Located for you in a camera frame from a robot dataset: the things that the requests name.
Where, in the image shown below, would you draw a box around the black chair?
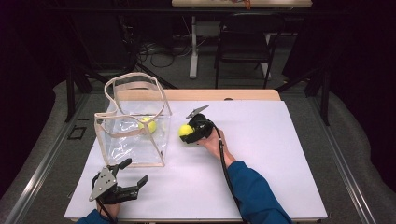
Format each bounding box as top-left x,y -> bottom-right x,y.
213,12 -> 286,90

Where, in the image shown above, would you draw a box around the plain yellow tennis ball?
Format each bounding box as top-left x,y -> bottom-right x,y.
138,117 -> 158,134

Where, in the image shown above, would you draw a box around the white table sheet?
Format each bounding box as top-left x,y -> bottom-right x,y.
64,100 -> 329,221

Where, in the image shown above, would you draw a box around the black metal stand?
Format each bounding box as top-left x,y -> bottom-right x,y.
64,60 -> 108,123
276,66 -> 332,127

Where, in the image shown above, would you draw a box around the person's left hand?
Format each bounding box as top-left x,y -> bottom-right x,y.
98,200 -> 121,219

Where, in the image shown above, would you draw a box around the bundle of floor cables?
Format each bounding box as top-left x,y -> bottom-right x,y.
136,34 -> 194,69

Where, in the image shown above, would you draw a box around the transparent bag with beige trim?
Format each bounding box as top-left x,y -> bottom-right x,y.
93,72 -> 173,168

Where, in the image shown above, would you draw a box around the white metal table leg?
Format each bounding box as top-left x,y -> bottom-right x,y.
189,14 -> 200,80

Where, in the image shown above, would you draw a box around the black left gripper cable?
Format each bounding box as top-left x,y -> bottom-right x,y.
95,199 -> 118,224

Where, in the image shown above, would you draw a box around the aluminium floor rail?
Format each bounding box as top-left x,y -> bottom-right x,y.
311,92 -> 378,224
2,92 -> 92,224

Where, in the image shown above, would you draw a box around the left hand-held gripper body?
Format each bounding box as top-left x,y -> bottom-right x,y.
89,165 -> 140,205

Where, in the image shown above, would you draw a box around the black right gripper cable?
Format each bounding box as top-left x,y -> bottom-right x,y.
207,119 -> 248,224

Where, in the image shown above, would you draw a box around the person's right hand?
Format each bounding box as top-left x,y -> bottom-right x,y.
196,127 -> 237,169

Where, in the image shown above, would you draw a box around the yellow tennis ball black print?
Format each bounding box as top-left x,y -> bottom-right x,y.
177,123 -> 195,138

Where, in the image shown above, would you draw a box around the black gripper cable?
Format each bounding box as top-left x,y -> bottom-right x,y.
207,119 -> 248,224
95,199 -> 118,224

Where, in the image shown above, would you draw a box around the black tripod leg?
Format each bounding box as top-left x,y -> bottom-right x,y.
134,62 -> 179,91

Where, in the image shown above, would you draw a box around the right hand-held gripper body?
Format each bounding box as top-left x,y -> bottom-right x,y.
185,105 -> 217,145

